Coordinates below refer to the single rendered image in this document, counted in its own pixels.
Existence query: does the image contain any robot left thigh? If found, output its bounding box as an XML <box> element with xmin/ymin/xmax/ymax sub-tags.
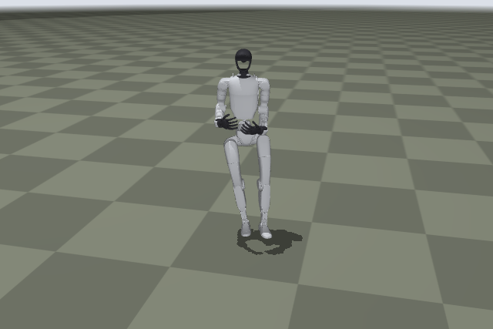
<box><xmin>255</xmin><ymin>134</ymin><xmax>271</xmax><ymax>191</ymax></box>

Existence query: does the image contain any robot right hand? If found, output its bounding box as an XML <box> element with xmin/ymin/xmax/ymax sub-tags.
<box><xmin>215</xmin><ymin>114</ymin><xmax>238</xmax><ymax>130</ymax></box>

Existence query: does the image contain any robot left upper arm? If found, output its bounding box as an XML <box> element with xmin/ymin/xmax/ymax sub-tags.
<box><xmin>257</xmin><ymin>78</ymin><xmax>270</xmax><ymax>114</ymax></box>

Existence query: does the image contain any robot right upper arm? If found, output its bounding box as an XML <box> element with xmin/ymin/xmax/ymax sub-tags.
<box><xmin>216</xmin><ymin>78</ymin><xmax>230</xmax><ymax>113</ymax></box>

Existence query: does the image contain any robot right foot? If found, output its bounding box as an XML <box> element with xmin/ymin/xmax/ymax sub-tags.
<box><xmin>241</xmin><ymin>220</ymin><xmax>251</xmax><ymax>237</ymax></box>

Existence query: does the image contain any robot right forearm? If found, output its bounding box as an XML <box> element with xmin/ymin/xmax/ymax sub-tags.
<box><xmin>214</xmin><ymin>104</ymin><xmax>224</xmax><ymax>127</ymax></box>

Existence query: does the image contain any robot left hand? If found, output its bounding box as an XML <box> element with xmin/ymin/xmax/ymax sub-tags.
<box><xmin>241</xmin><ymin>121</ymin><xmax>267</xmax><ymax>135</ymax></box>

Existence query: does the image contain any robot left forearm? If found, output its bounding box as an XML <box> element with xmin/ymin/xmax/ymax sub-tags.
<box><xmin>259</xmin><ymin>107</ymin><xmax>269</xmax><ymax>136</ymax></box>

